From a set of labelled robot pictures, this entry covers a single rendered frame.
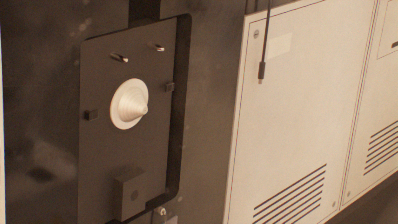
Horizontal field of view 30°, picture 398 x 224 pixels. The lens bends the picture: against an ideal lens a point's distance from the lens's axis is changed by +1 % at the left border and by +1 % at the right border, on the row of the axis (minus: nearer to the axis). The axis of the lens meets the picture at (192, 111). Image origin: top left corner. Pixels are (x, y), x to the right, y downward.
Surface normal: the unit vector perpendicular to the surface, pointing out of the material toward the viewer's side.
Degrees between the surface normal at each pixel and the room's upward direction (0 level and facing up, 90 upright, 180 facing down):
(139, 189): 90
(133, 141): 90
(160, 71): 90
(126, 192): 90
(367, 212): 0
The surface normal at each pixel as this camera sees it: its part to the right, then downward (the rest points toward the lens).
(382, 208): 0.07, -0.91
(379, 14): 0.77, 0.30
